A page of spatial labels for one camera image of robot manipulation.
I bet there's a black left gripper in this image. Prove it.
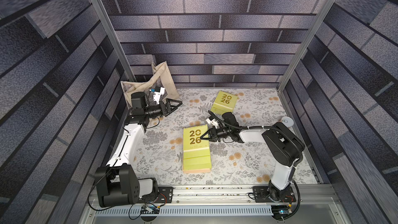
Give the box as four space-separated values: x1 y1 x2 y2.
143 100 182 119

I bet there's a green 2026 calendar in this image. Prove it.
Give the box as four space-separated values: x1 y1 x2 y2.
210 91 238 115
182 125 211 170

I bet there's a pink 2026 desk calendar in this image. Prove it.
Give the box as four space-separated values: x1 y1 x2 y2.
183 169 211 174

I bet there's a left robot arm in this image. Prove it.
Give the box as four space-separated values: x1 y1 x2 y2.
94 92 182 210

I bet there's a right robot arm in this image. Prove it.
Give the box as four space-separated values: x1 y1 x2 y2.
201 111 305 202

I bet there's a cream canvas tote bag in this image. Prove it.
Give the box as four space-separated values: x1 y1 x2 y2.
120 61 180 110

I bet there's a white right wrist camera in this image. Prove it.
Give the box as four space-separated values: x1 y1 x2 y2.
206 116 219 129

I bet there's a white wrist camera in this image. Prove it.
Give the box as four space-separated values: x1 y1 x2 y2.
206 116 219 129
150 86 165 105

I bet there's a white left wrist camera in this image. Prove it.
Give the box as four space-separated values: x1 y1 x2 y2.
150 86 165 105

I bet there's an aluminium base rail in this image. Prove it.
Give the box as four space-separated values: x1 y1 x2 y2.
154 184 341 206

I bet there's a left aluminium frame post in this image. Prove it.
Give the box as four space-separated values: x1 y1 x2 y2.
90 0 136 82

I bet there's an aluminium frame post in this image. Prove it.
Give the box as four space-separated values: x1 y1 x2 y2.
90 0 136 82
277 0 336 93

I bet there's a right aluminium frame post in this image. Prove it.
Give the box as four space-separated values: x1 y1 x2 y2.
277 0 336 93

